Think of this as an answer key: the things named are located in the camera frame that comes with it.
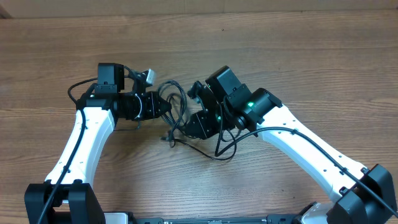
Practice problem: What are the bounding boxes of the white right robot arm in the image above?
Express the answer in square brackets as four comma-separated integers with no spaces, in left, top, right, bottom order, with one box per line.
[185,67,397,223]

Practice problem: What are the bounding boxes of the black cable bundle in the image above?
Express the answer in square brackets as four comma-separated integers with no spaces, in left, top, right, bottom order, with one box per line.
[157,79,239,162]

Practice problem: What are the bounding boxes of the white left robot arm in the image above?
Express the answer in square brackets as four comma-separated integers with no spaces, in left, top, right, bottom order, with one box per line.
[24,63,171,223]

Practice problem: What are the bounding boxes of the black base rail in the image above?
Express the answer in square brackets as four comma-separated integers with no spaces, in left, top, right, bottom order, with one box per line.
[104,202,330,224]

